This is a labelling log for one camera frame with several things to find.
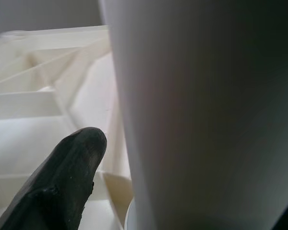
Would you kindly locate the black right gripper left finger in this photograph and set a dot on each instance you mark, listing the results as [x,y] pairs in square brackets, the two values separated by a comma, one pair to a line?
[57,187]

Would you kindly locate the white plastic table top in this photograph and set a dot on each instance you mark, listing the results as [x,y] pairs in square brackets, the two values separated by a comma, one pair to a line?
[26,143]

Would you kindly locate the white plastic table leg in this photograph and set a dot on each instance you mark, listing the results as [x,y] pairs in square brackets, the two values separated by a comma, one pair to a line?
[182,95]

